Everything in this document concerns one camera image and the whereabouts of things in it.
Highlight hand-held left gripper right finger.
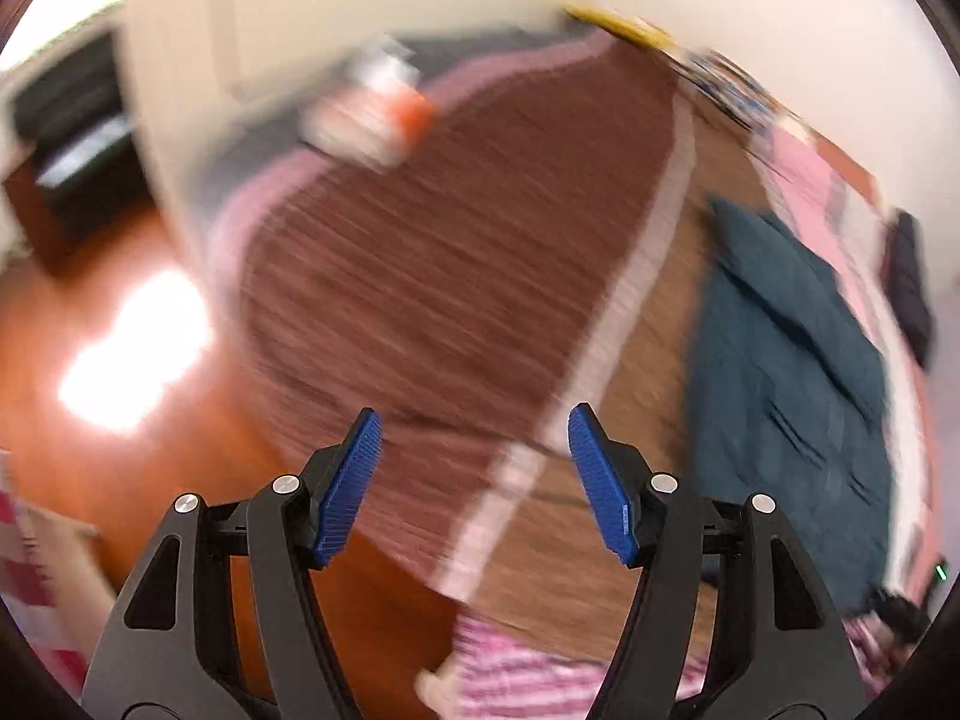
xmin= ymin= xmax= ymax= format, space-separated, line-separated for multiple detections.
xmin=568 ymin=403 xmax=875 ymax=720

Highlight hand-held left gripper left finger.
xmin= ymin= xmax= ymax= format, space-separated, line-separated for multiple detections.
xmin=81 ymin=407 xmax=383 ymax=720

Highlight teal down jacket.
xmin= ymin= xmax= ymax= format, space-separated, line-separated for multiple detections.
xmin=686 ymin=196 xmax=897 ymax=608

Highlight pink striped clothing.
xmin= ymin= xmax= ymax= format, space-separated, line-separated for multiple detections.
xmin=416 ymin=611 xmax=893 ymax=720

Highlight striped brown pink blanket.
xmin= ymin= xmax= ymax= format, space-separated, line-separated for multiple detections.
xmin=180 ymin=30 xmax=946 ymax=661

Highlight black puffer jacket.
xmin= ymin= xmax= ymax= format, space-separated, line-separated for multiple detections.
xmin=885 ymin=210 xmax=935 ymax=370

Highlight white orange plastic packet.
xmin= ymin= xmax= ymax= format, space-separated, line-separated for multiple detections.
xmin=304 ymin=37 xmax=440 ymax=170

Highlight colourful printed pillow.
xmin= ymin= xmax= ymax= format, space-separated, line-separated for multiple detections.
xmin=679 ymin=51 xmax=796 ymax=137

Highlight dark furniture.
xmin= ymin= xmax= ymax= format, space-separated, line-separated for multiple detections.
xmin=11 ymin=30 xmax=158 ymax=271

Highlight yellow pillow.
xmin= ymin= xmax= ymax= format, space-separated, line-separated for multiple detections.
xmin=562 ymin=6 xmax=676 ymax=50

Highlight white bed headboard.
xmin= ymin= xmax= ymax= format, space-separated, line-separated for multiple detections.
xmin=124 ymin=0 xmax=601 ymax=241

